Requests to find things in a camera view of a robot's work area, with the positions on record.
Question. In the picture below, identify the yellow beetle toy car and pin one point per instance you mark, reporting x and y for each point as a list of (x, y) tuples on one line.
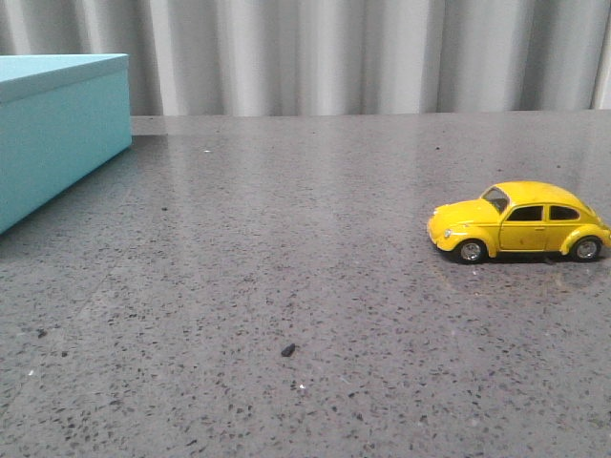
[(519, 217)]

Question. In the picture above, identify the light blue storage box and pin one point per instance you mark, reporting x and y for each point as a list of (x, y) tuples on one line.
[(62, 116)]

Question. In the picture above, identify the small black debris piece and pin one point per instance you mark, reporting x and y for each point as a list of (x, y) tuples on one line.
[(288, 350)]

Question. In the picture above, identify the grey pleated curtain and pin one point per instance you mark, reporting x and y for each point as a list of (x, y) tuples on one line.
[(334, 57)]

